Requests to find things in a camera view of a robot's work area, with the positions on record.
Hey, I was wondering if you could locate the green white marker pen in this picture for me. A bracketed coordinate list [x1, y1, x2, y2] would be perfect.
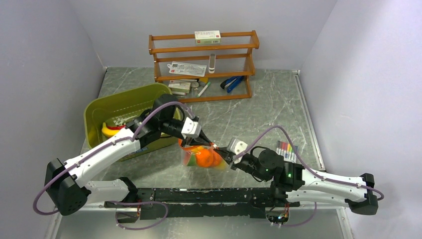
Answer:
[197, 82, 211, 98]

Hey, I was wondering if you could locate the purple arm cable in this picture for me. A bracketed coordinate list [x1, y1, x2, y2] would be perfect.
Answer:
[33, 101, 197, 217]
[233, 124, 385, 201]

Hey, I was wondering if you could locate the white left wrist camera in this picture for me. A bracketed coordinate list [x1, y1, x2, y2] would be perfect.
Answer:
[181, 118, 202, 138]

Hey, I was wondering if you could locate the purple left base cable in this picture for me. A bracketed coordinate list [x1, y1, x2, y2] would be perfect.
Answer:
[114, 200, 169, 231]

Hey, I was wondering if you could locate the clear zip top bag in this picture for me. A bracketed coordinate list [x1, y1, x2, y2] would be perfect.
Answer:
[178, 139, 227, 170]

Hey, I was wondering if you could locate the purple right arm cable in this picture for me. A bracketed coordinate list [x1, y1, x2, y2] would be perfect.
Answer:
[233, 124, 385, 201]

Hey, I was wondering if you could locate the white green box on shelf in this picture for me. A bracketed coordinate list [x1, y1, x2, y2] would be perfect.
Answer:
[194, 30, 221, 45]

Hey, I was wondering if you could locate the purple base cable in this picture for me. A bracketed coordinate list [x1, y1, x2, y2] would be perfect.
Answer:
[268, 202, 319, 229]
[114, 200, 169, 231]

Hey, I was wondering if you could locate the red chili pepper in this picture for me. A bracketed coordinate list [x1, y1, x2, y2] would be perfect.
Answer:
[106, 124, 125, 130]

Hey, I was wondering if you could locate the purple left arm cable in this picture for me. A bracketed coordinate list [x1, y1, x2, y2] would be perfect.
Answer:
[33, 101, 197, 217]

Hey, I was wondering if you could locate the white green box lower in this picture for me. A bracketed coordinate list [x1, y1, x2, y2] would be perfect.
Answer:
[168, 80, 191, 93]

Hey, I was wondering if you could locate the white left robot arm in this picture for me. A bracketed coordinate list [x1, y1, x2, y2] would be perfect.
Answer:
[43, 94, 214, 216]

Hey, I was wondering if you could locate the olive green plastic bin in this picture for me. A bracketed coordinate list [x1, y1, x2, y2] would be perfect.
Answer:
[84, 83, 171, 148]

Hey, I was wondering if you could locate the orange wooden shelf rack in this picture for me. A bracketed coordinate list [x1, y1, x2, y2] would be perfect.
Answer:
[148, 30, 260, 103]

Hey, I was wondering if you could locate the white grey small device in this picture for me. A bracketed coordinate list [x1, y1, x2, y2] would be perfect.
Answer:
[208, 53, 216, 74]

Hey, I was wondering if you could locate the watermelon slice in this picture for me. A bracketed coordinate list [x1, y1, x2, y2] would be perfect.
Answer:
[182, 153, 197, 167]

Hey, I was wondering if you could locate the white flat packet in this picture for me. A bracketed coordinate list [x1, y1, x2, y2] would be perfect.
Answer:
[167, 61, 207, 77]

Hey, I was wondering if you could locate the colourful marker set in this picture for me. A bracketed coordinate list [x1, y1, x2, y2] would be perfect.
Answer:
[276, 141, 298, 163]

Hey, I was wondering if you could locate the orange tangerine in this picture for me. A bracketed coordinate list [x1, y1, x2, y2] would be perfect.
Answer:
[196, 148, 222, 168]

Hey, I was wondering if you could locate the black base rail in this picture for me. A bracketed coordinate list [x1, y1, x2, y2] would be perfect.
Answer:
[104, 187, 287, 220]

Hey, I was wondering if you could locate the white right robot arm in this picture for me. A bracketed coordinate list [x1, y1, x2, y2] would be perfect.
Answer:
[215, 147, 378, 216]

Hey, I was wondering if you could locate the blue stapler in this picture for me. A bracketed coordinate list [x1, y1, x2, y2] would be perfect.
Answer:
[220, 76, 244, 93]

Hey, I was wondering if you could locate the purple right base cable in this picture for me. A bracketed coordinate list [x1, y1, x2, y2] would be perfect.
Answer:
[268, 202, 319, 229]

